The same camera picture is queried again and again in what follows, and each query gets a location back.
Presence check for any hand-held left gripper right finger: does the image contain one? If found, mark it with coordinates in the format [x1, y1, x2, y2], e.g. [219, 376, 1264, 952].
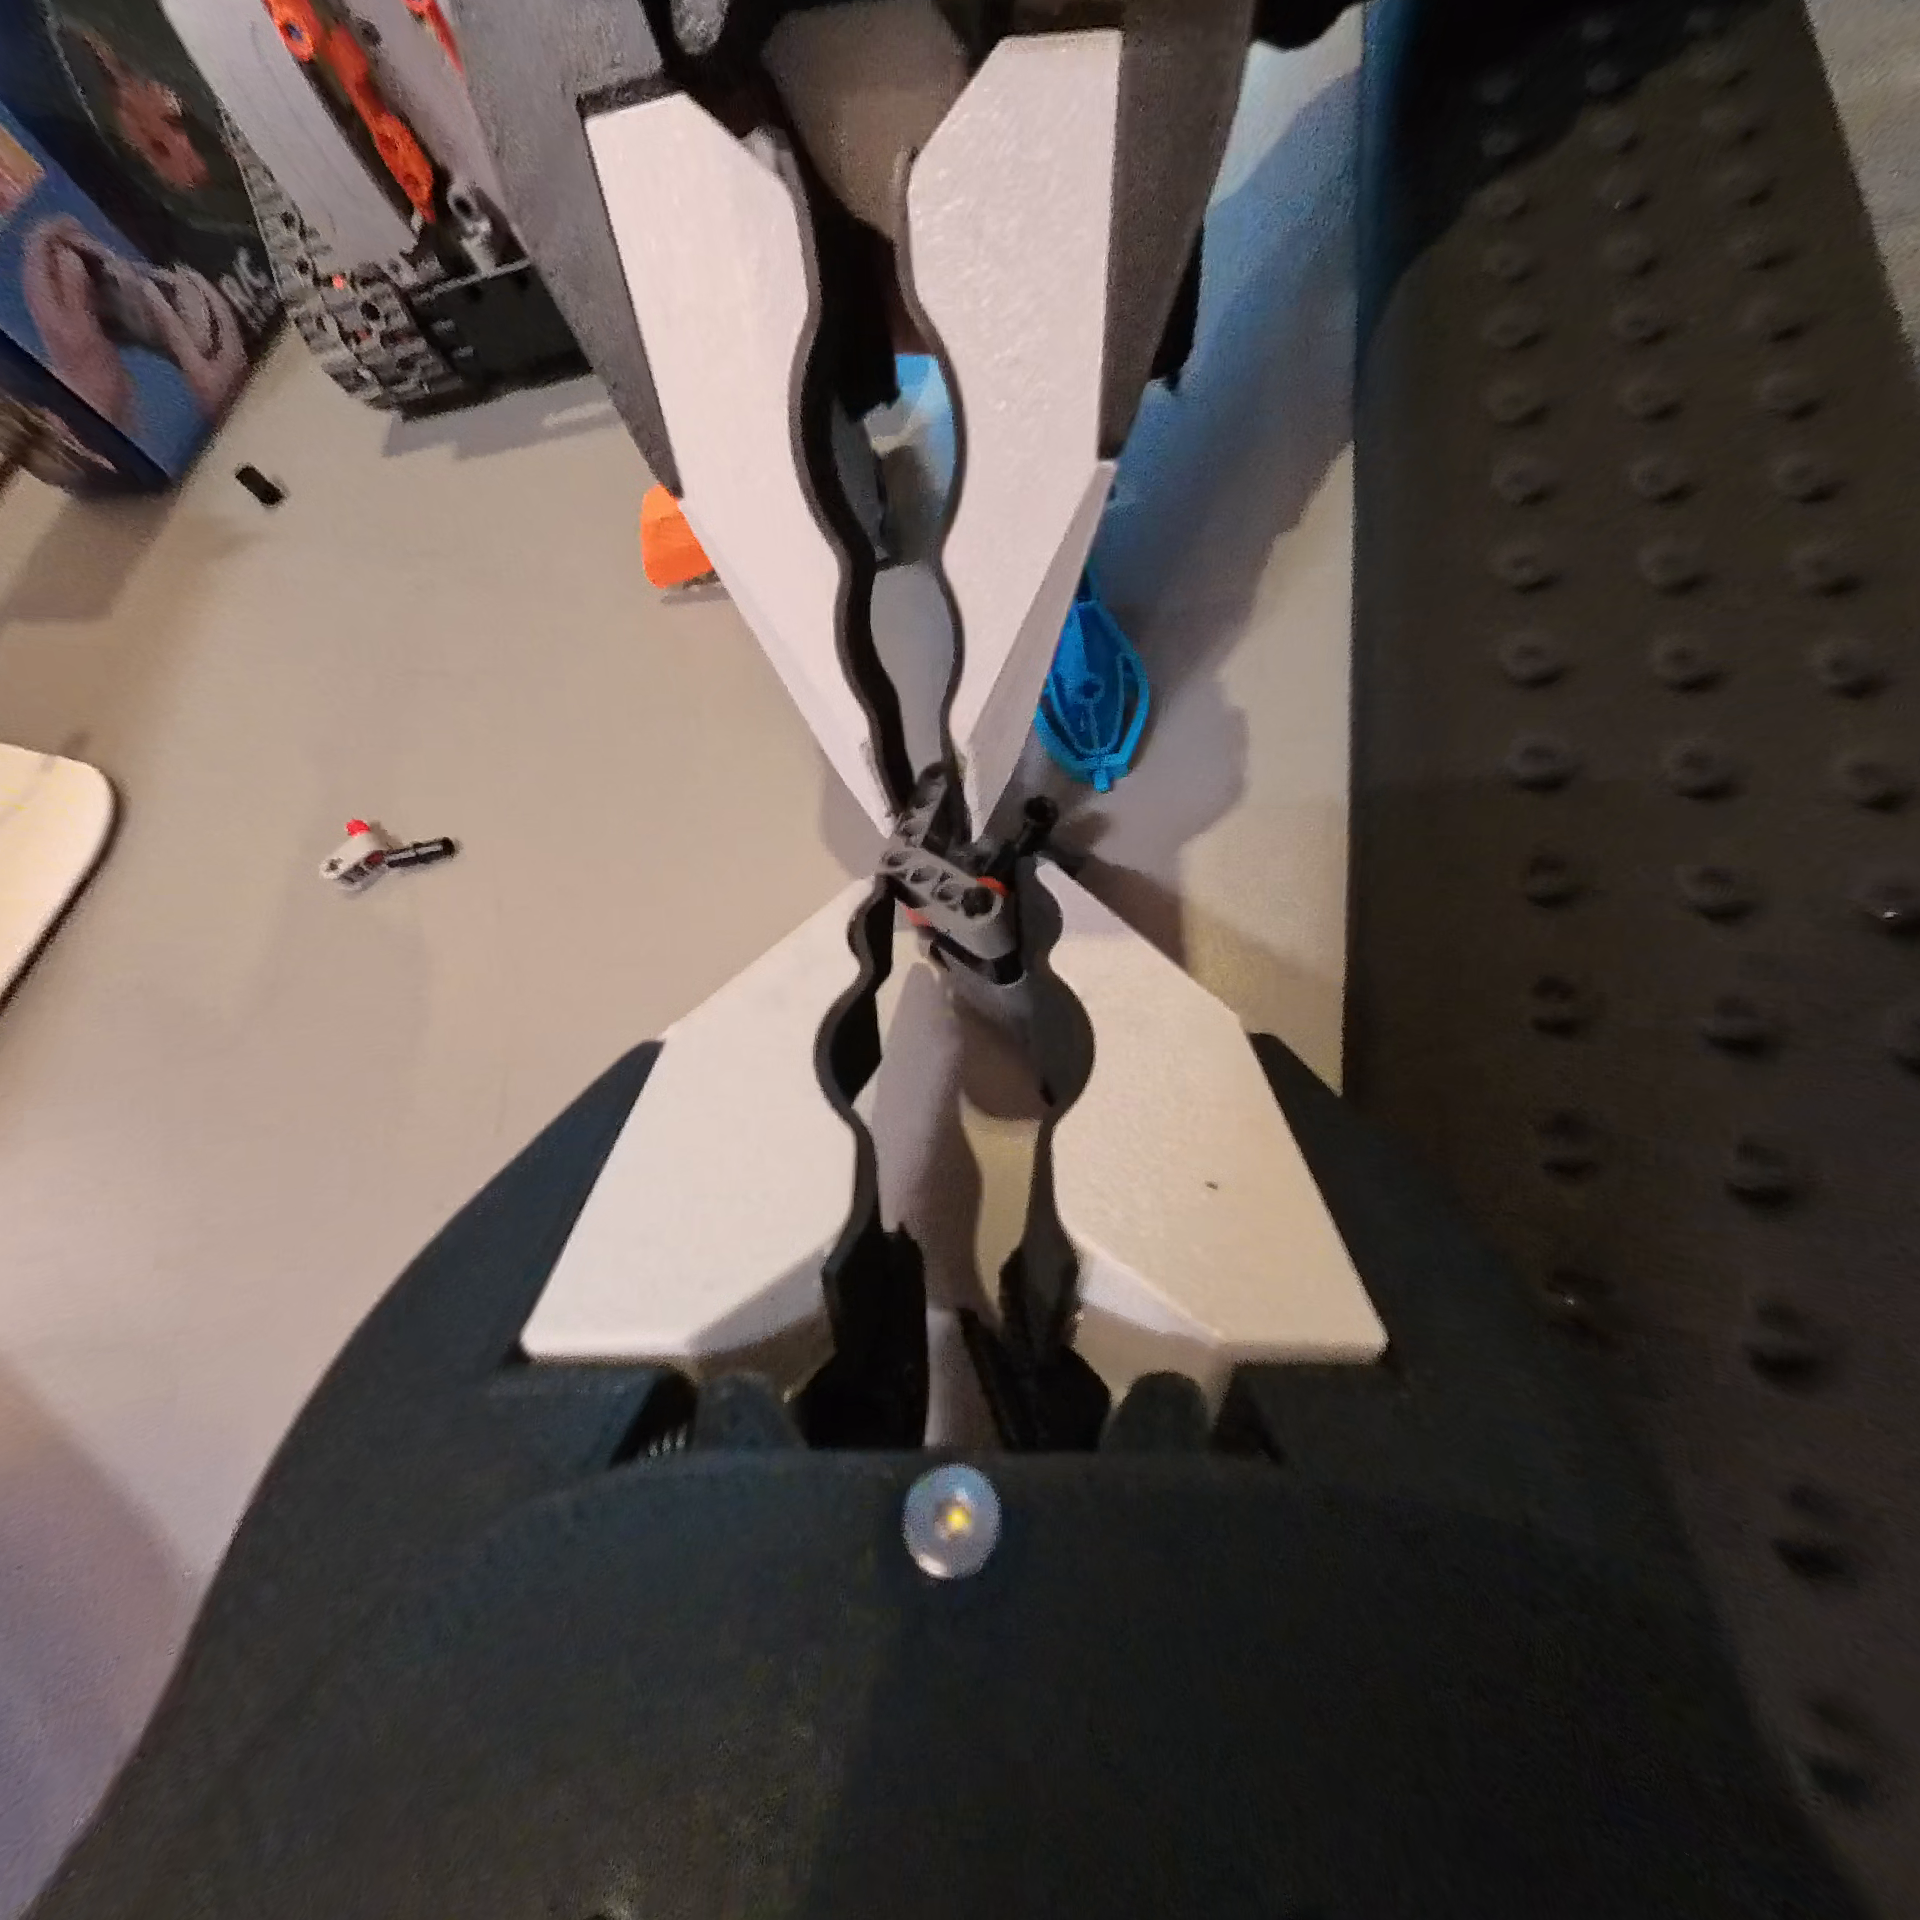
[1032, 861, 1389, 1367]

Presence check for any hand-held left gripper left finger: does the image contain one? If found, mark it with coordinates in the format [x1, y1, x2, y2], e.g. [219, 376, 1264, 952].
[518, 877, 902, 1369]

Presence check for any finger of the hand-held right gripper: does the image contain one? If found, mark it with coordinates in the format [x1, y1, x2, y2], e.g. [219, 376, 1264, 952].
[902, 31, 1122, 828]
[585, 93, 914, 833]

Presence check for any grey orange brick assembly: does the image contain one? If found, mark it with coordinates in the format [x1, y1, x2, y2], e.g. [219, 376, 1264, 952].
[908, 796, 1062, 994]

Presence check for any grey tracked toy robot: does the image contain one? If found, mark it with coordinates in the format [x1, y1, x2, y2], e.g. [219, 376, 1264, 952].
[224, 0, 589, 416]

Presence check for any light blue brick separator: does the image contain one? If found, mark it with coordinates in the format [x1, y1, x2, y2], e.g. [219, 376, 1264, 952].
[1032, 562, 1154, 796]

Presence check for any blue robot kit box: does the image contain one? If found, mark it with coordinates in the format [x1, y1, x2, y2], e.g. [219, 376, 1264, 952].
[0, 0, 290, 501]

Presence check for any black dimpled mat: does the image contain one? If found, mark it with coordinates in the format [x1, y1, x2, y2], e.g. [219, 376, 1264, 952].
[1341, 0, 1920, 1920]

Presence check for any white stand base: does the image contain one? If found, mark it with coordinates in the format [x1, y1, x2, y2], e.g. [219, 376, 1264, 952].
[0, 741, 122, 1001]

